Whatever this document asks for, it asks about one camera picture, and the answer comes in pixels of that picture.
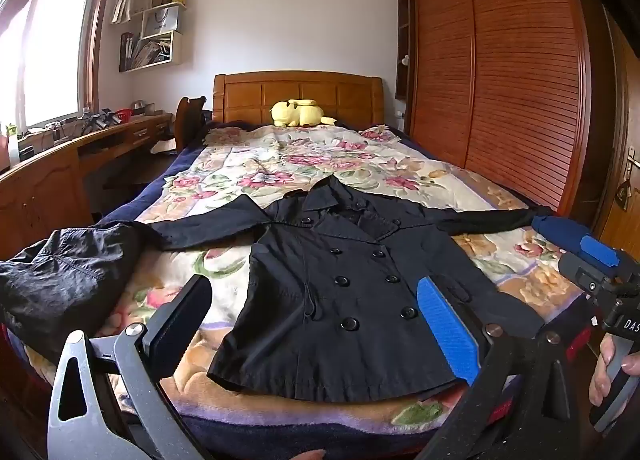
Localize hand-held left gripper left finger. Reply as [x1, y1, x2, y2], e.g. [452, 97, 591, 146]
[47, 275, 213, 460]

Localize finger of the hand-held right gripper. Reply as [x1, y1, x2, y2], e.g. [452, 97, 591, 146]
[531, 214, 583, 253]
[580, 235, 621, 268]

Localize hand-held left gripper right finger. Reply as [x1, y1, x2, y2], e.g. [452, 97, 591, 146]
[416, 276, 596, 460]

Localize black double-breasted coat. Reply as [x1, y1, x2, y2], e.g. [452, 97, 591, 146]
[150, 175, 556, 403]

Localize person's right hand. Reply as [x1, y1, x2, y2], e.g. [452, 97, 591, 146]
[588, 335, 640, 407]

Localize dark crumpled garment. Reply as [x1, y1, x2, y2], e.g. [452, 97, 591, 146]
[0, 223, 151, 363]

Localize wooden door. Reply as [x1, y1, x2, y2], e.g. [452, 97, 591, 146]
[595, 5, 640, 261]

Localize wooden slatted wardrobe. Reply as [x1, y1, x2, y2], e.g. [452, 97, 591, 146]
[397, 0, 608, 221]

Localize wooden desk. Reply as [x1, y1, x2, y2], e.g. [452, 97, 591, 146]
[0, 113, 173, 261]

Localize floral blanket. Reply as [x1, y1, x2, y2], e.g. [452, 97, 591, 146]
[22, 123, 591, 436]

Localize wooden chair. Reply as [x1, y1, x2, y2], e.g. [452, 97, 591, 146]
[174, 96, 208, 153]

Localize yellow plush toy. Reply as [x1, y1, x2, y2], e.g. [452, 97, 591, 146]
[270, 98, 337, 128]

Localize open wooden side shelf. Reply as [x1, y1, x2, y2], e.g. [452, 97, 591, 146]
[395, 0, 412, 101]

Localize wooden bed headboard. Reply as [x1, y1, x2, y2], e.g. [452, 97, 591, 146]
[212, 71, 385, 128]

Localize white paper bag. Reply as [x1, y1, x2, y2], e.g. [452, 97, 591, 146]
[145, 7, 179, 37]

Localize window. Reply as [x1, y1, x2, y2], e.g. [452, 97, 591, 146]
[0, 0, 108, 128]

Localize brass door handle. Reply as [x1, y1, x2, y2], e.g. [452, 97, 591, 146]
[617, 147, 640, 211]

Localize white wall shelf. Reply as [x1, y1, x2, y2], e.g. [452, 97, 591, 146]
[119, 0, 188, 74]

